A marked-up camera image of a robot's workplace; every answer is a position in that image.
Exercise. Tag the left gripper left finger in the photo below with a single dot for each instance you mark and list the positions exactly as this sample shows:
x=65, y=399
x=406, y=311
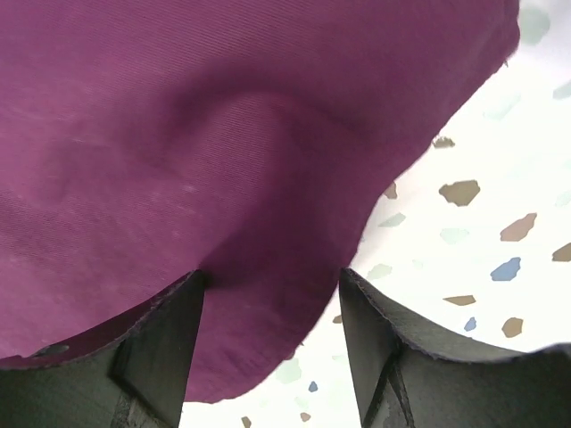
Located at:
x=129, y=371

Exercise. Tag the purple cloth mat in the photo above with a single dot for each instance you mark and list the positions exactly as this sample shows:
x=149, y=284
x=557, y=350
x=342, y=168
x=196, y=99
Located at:
x=141, y=140

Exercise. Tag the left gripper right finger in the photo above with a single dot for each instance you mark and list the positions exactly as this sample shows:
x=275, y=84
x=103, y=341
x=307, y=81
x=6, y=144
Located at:
x=408, y=371

